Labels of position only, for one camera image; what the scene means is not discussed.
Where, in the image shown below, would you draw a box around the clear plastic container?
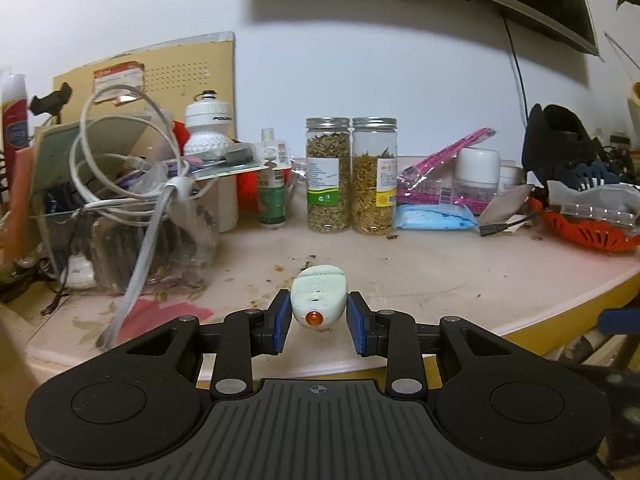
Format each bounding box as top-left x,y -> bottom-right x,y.
37,200 -> 219,296

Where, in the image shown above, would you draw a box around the left glass jar dried herbs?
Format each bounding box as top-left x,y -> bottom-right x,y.
306,117 -> 352,233

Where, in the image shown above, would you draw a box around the white sports water bottle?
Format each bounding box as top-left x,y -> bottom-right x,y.
182,90 -> 239,233

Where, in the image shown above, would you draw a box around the right glass jar dried herbs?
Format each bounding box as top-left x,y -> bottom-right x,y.
352,117 -> 397,235

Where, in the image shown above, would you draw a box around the white cream jar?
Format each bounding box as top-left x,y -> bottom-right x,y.
454,148 -> 501,203

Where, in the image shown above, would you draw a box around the green white spray bottle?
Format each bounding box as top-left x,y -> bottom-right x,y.
257,128 -> 288,229

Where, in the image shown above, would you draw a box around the blue tissue pack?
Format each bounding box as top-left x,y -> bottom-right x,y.
395,204 -> 478,231

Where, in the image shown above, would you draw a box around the glass jar dried herbs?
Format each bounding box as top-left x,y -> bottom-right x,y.
352,117 -> 397,235
306,117 -> 352,233

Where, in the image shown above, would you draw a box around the red white spray can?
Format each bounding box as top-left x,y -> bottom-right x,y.
1,74 -> 29,185

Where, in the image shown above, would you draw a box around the black cloth item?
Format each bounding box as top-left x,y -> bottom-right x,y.
522,104 -> 620,191

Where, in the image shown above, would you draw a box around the white coiled cable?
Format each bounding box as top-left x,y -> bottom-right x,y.
68,84 -> 222,351

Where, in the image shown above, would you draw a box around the orange plastic basket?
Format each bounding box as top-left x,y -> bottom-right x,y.
528,197 -> 639,254

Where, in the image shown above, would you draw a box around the beige perforated board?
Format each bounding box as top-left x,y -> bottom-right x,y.
53,32 -> 236,124

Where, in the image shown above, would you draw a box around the pink plastic packaging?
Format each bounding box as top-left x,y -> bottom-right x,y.
396,128 -> 497,216

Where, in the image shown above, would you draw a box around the white oval device orange button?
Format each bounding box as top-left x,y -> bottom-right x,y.
291,264 -> 347,332

